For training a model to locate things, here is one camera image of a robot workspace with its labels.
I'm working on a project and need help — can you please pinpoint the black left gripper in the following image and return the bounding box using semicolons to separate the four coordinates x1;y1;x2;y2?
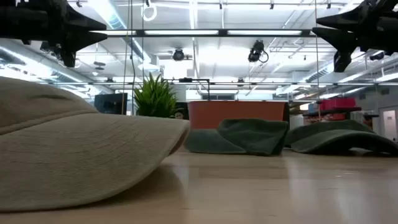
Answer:
0;0;108;53

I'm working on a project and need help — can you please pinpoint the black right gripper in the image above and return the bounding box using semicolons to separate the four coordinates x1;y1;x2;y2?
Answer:
312;0;398;55

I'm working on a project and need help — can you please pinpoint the dark green baseball cap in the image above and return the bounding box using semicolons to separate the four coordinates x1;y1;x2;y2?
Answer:
284;119;398;156

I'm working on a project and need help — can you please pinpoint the beige baseball cap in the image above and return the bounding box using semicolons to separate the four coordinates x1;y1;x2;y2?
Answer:
0;76;191;213

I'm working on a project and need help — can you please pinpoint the dark green knit beanie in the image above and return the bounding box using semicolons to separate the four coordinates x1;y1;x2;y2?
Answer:
185;118;289;156

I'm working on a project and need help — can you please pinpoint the red storage bin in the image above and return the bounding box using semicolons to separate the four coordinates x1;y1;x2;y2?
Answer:
320;97;357;111

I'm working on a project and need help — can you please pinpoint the dark computer monitor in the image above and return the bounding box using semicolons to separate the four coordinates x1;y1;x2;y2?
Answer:
94;92;128;115

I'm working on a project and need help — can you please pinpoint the black storage shelf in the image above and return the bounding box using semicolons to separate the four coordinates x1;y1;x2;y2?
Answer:
303;107;380;125

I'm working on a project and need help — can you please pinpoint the white door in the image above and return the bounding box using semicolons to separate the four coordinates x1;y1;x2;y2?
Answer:
378;105;398;142

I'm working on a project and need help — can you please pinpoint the green spiky plant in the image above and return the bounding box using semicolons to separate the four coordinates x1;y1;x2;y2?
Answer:
133;73;180;118

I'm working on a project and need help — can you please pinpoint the orange plastic bin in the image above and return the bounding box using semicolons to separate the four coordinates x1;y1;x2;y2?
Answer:
187;100;290;130

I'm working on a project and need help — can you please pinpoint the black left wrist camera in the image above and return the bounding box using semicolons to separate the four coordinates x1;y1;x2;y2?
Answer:
60;46;77;68

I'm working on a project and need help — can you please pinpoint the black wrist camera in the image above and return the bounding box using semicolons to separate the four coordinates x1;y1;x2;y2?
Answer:
333;50;353;73
60;46;77;68

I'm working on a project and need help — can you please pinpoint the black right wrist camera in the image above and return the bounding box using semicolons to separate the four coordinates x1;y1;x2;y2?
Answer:
333;50;353;73

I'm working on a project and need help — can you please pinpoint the silver ventilation duct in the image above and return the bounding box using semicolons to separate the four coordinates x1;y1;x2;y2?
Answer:
306;60;343;83
90;0;162;66

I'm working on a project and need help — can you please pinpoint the small black hanging camera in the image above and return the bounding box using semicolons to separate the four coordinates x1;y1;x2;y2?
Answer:
369;51;386;62

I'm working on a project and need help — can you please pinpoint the thin hanging cable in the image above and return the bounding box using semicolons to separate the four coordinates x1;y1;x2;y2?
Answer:
313;0;321;122
121;0;131;115

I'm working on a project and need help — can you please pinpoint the black hanging cable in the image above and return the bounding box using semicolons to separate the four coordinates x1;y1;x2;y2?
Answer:
129;0;136;116

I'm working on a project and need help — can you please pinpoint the white cable loop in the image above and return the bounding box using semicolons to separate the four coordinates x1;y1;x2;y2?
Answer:
141;0;158;22

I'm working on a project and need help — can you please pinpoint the black camera with cable loop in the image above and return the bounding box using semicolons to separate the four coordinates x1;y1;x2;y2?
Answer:
248;39;270;63

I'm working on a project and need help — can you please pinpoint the round black ceiling camera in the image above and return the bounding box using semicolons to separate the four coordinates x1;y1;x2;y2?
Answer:
172;48;186;62

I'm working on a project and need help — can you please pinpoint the overhead frame light bar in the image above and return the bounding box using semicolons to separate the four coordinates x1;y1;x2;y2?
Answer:
90;29;318;39

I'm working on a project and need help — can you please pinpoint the thin far frame bar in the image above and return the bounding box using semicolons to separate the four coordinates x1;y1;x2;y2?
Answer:
40;81;398;86

